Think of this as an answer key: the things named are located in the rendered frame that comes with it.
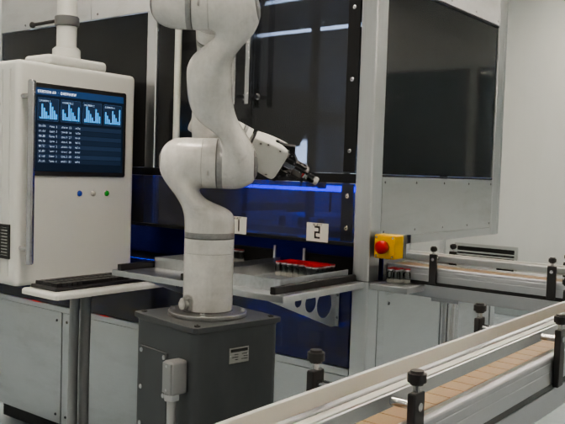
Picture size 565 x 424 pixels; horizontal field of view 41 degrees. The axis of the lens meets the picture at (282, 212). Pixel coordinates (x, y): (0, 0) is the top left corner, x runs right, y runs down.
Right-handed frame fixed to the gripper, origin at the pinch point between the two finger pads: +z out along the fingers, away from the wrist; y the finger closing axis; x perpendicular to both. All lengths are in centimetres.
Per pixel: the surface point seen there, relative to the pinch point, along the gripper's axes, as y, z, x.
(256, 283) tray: -32.8, 5.2, -10.3
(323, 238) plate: -31.0, 21.8, 22.5
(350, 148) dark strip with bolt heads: -4.4, 15.0, 34.0
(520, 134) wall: -125, 221, 446
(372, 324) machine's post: -39, 46, 5
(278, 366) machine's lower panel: -74, 31, 7
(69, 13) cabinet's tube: -31, -87, 74
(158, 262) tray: -66, -20, 17
